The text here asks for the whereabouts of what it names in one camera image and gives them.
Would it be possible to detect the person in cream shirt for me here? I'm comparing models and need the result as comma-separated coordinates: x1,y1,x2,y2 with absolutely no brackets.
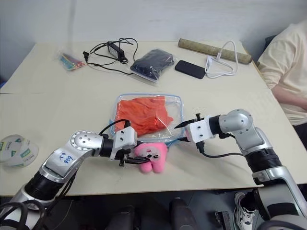
257,20,307,144

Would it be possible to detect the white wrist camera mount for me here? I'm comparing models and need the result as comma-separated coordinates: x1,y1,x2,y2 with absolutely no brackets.
185,118,216,145
109,126,139,161

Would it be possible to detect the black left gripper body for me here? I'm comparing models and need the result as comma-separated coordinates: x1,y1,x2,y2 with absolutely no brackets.
114,149,135,169

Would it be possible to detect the orange cloth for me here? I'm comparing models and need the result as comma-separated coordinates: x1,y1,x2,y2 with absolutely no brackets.
114,95,174,138

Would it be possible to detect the white charging cable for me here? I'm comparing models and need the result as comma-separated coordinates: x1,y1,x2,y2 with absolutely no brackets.
204,40,240,80

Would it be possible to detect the small black metal bracket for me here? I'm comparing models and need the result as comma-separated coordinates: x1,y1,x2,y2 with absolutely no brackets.
215,210,235,230

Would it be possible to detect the black smartphone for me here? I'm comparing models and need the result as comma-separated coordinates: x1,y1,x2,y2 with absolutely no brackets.
174,59,207,80

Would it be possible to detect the black cable bundle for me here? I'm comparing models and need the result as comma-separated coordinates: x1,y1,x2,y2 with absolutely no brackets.
0,182,75,230

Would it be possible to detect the black power cord with plug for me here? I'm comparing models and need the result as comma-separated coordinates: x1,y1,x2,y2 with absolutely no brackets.
82,50,135,76

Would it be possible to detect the brown rolled mat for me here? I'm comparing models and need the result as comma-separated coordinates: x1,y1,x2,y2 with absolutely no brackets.
177,38,253,65

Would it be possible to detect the white and black sneaker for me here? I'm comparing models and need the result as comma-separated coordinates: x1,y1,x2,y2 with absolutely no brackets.
233,190,259,230

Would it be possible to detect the clear pouch with blue trim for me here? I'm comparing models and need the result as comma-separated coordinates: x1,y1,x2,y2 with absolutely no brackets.
108,92,187,145

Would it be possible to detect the thin black adapter cable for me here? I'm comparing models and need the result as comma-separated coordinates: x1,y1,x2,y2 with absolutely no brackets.
89,37,139,64

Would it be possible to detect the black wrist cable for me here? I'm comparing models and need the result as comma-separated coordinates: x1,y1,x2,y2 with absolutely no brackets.
99,119,131,135
196,141,246,159

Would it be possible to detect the clear bag of colourful sticks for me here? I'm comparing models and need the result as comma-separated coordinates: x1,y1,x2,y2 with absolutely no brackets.
57,51,87,72

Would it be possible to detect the pink plush toy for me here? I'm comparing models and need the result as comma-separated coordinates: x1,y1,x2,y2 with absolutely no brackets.
133,141,169,174

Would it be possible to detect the dark rounded shape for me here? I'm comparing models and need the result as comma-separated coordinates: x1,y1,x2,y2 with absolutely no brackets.
168,197,193,230

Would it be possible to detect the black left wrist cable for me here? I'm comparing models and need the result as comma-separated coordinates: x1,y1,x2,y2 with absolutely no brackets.
99,119,131,135

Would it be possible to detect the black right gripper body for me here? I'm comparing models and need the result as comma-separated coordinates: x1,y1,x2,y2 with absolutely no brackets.
190,113,205,125

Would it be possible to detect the white green printed tape roll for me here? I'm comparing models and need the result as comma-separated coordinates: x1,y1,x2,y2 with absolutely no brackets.
4,141,40,169
0,134,30,166

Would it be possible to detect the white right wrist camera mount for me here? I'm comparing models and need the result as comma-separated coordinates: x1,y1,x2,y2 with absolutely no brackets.
185,118,216,145

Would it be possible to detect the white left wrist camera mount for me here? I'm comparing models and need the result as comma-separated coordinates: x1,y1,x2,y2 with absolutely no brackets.
109,126,139,161

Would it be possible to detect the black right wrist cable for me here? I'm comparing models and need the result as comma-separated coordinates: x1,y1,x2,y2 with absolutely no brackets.
196,141,246,159

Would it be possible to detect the black power adapter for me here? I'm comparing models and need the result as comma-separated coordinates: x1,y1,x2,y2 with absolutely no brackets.
106,41,126,58

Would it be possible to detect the zip bag with dark cloth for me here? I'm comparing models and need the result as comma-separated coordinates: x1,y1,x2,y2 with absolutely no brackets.
130,48,178,86

